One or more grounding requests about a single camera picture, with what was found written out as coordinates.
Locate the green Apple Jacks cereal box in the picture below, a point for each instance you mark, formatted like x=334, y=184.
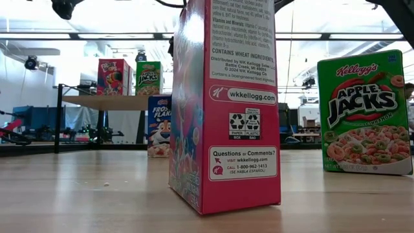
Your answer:
x=362, y=129
x=148, y=77

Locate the red Froot Loops cereal box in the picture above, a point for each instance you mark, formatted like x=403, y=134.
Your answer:
x=111, y=77
x=239, y=129

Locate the blue Frosted Flakes cereal box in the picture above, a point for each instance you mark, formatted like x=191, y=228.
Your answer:
x=160, y=129

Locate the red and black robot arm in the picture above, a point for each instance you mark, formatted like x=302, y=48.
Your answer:
x=14, y=125

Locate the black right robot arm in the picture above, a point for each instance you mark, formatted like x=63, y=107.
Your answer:
x=398, y=13

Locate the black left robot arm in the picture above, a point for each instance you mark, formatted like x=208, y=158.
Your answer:
x=66, y=8

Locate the black metal wooden shelf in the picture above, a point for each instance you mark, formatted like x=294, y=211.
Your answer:
x=106, y=103

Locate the black overhead light beam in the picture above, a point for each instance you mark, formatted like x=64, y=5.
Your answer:
x=325, y=36

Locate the black cabinet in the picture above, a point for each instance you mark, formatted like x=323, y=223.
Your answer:
x=286, y=123

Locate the brown cardboard box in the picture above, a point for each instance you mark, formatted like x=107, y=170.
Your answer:
x=309, y=121

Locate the wooden bench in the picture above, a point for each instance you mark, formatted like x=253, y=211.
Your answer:
x=305, y=135

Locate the blue partition panel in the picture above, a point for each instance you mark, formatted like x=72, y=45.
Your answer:
x=39, y=118

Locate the black ceiling camera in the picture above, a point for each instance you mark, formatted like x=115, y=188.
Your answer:
x=141, y=57
x=31, y=62
x=309, y=82

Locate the black aluminium base frame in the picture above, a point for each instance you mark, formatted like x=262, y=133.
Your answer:
x=32, y=149
x=300, y=146

